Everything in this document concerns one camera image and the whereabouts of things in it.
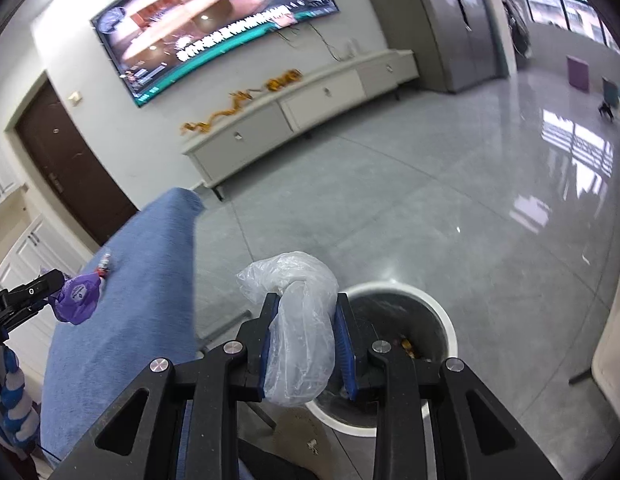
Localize black television cable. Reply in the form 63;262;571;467
276;24;351;59

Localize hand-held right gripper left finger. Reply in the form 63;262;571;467
50;292;281;480

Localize large window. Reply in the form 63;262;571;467
520;0;620;52

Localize white furniture panel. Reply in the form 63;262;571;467
568;280;620;412

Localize white plastic bag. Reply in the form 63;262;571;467
236;251;340;408

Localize dark brown door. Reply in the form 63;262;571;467
15;80;140;247

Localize wall television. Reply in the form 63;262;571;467
90;0;339;109

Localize white upper cabinet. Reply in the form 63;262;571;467
0;125;20;212

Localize white television console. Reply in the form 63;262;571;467
182;48;421;202

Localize purple plastic bag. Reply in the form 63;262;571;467
50;272;104;325

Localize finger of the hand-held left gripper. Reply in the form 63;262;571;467
5;268;66;311

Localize person's left hand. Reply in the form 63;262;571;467
0;344;41;455

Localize orange golden dragon figurine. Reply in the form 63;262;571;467
264;68;303;92

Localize grey refrigerator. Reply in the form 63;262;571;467
402;0;508;94

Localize teal chair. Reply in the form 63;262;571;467
596;75;620;122

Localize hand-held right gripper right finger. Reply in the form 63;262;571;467
334;292;565;480

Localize metal table leg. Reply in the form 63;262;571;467
199;309;252;352

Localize white round trash bin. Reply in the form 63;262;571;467
302;281;459;436

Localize purple stool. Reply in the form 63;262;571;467
566;54;592;92

